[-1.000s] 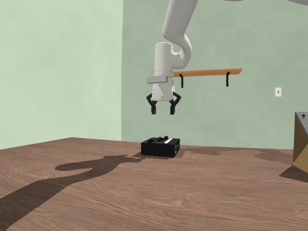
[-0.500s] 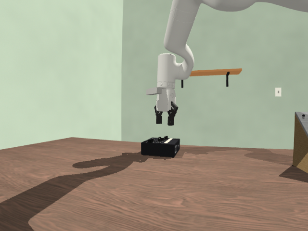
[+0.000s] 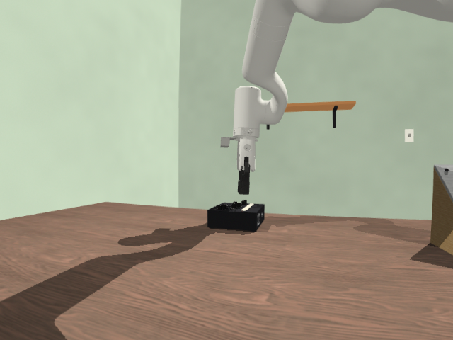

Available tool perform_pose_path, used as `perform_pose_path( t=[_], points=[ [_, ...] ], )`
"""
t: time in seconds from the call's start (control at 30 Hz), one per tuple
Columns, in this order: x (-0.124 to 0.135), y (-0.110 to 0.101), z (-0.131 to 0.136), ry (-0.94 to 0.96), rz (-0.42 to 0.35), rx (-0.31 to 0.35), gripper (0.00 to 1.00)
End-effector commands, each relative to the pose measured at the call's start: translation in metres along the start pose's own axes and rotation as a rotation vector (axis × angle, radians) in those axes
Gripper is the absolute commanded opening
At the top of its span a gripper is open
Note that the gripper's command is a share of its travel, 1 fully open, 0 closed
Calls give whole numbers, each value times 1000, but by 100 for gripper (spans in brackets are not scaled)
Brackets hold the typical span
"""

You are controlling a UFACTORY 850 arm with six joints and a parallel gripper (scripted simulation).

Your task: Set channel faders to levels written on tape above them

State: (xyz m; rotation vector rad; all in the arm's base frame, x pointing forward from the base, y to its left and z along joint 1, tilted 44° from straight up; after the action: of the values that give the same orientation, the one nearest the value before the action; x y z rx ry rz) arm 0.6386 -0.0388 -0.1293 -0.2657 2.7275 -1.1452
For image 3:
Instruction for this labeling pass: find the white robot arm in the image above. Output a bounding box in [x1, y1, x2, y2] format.
[221, 0, 453, 148]

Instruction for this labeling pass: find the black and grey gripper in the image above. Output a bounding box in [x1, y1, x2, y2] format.
[234, 137, 258, 195]

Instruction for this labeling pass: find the black lighting desk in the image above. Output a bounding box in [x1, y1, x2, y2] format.
[207, 200, 265, 232]

